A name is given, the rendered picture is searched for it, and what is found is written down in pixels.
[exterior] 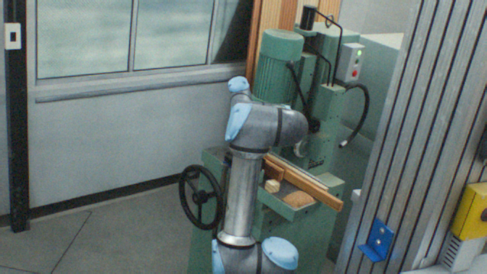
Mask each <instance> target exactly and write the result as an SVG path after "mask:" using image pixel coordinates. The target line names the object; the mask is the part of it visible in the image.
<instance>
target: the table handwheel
mask: <svg viewBox="0 0 487 274"><path fill-rule="evenodd" d="M192 171H199V172H200V173H202V174H204V175H205V176H206V177H207V179H208V180H209V182H210V183H211V185H212V187H213V189H212V190H210V191H205V190H200V191H197V190H196V187H195V186H194V185H193V184H192V182H191V181H190V180H189V178H187V174H188V173H190V172H192ZM186 181H187V183H188V184H189V186H190V187H191V188H192V191H193V194H192V200H193V202H194V204H196V205H198V206H199V219H196V218H195V217H194V216H193V214H192V213H191V210H190V208H189V206H188V203H187V201H186V193H185V184H186ZM179 196H180V202H181V204H182V207H183V210H184V212H185V214H186V217H187V218H188V219H189V220H190V221H191V223H192V224H193V225H195V226H196V227H197V228H200V229H202V230H205V231H209V230H212V229H213V228H215V227H217V225H218V224H219V223H220V222H221V220H222V216H223V212H224V201H223V196H222V191H221V188H220V187H219V184H218V182H217V180H216V179H215V177H214V176H213V174H212V173H211V172H210V171H209V170H208V169H206V167H205V166H203V165H199V164H191V165H189V166H187V167H186V169H185V170H184V171H183V172H182V174H181V176H180V181H179ZM214 197H215V198H216V202H217V210H216V215H215V218H214V220H213V221H212V222H211V223H209V224H204V223H203V222H202V204H204V203H207V201H208V199H211V198H214Z"/></svg>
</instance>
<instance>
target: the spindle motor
mask: <svg viewBox="0 0 487 274"><path fill-rule="evenodd" d="M303 44H304V38H303V36H301V35H299V34H298V33H294V32H293V31H290V30H283V29H276V28H269V29H266V30H265V31H263V32H262V40H261V44H260V49H259V57H258V63H257V71H256V75H255V80H254V89H253V94H252V98H253V100H254V101H260V102H267V103H273V104H285V105H286V106H289V107H291V103H292V99H293V95H294V89H295V81H294V78H293V76H292V73H291V69H288V68H287V67H286V63H287V62H288V61H293V62H294V63H295V66H294V71H295V73H296V76H297V73H298V69H299V63H300V59H301V52H302V48H303Z"/></svg>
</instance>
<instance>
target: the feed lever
mask: <svg viewBox="0 0 487 274"><path fill-rule="evenodd" d="M294 66H295V63H294V62H293V61H288V62H287V63H286V67H287V68H288V69H291V73H292V76H293V78H294V81H295V84H296V87H297V90H298V92H299V96H300V98H301V102H302V105H303V107H304V110H305V111H306V113H307V117H308V119H307V121H308V123H309V130H308V131H309V132H310V133H313V134H315V133H316V132H320V122H319V121H317V120H315V119H313V118H311V116H310V113H309V110H308V107H307V103H306V101H305V100H304V97H303V94H302V92H301V89H300V86H299V82H298V79H297V77H296V73H295V71H294Z"/></svg>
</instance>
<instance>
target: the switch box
mask: <svg viewBox="0 0 487 274"><path fill-rule="evenodd" d="M358 51H361V53H360V55H357V52H358ZM364 52H365V46H363V45H361V44H358V43H344V44H343V46H342V50H341V55H340V59H339V63H338V69H337V72H336V78H338V80H341V81H343V82H350V81H355V80H358V77H359V71H360V67H361V64H362V59H363V56H364ZM356 56H359V57H357V58H356ZM356 59H358V60H359V62H358V63H357V64H355V61H356ZM354 65H357V66H356V67H354ZM354 70H356V71H357V74H356V75H355V77H354V79H351V78H353V75H352V73H353V71H354Z"/></svg>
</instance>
